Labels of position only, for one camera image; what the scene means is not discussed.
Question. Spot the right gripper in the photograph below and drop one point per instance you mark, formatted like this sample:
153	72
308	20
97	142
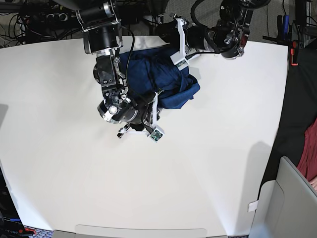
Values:
144	111

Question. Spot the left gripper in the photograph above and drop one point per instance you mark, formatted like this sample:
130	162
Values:
194	36

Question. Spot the blue long-sleeve T-shirt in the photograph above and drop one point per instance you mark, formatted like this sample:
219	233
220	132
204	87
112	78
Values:
151	70

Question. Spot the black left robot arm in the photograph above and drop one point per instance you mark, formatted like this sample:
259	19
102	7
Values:
228	38

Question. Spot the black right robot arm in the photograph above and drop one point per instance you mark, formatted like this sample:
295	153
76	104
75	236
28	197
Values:
102	36

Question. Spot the red and black clamp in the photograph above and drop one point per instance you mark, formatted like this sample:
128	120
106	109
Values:
294	52

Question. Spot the grey cardboard box edge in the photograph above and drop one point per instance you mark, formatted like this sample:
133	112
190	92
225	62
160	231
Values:
63	234

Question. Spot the red cloth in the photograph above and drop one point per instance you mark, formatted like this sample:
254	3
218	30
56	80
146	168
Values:
308	161

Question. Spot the white plastic bin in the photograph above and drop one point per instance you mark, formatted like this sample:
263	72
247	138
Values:
287	206

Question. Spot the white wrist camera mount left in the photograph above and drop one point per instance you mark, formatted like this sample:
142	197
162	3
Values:
180	59

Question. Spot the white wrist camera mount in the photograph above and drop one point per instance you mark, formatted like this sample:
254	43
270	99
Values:
180	59
128	114

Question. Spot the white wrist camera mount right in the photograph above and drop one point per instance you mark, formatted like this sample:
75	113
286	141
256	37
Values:
128	114

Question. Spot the blue handled tool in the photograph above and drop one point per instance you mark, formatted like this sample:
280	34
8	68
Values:
285	27

